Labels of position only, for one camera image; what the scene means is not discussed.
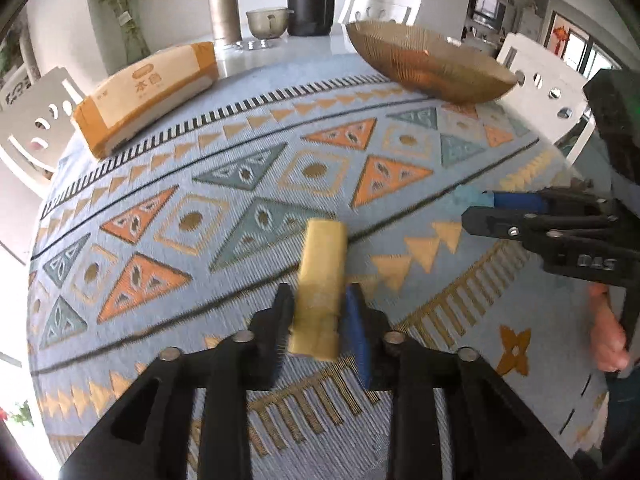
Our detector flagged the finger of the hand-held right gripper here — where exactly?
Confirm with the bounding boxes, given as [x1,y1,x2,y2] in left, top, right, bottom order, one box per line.
[461,205,619,257]
[487,187,609,214]

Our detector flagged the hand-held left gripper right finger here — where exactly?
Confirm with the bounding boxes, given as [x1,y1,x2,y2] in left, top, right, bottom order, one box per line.
[344,284,583,480]

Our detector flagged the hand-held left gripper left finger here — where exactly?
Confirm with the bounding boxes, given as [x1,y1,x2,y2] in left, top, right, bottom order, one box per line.
[57,284,297,480]

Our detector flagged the light blue translucent toy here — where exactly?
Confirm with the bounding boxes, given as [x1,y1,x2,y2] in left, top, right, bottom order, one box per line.
[452,185,493,211]

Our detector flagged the golden yellow bar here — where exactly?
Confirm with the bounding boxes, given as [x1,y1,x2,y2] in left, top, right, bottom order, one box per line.
[290,218,349,361]

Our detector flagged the ribbed golden glass bowl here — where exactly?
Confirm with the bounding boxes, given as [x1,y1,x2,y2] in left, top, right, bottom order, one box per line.
[346,21,520,103]

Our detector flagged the person's right hand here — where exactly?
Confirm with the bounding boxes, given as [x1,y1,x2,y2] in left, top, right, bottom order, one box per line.
[587,282,632,373]

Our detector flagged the patterned blue woven tablecloth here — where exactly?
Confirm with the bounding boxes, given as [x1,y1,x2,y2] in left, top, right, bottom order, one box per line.
[27,52,626,480]

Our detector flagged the person's dark trousers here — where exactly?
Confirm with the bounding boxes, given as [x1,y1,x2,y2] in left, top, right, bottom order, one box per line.
[600,370,640,471]

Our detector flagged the red flowering plant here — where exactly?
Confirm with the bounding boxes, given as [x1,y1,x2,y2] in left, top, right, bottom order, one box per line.
[0,400,36,428]

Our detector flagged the kraft paper tissue pack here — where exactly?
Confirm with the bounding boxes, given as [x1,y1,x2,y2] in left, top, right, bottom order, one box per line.
[71,41,221,160]

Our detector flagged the small grey glass bowl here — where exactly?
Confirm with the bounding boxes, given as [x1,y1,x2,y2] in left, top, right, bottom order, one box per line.
[245,6,295,47]

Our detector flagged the clear glass vase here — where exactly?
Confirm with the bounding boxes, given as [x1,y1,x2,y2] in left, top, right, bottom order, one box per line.
[112,0,151,63]

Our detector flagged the silver thermos flask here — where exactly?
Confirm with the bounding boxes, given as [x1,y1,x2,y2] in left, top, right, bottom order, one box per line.
[205,0,243,46]

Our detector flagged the white carved shelf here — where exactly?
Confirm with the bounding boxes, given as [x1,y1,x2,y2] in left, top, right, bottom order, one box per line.
[0,67,40,107]

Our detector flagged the red wall picture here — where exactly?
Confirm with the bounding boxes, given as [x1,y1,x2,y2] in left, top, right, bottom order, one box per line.
[550,12,591,58]

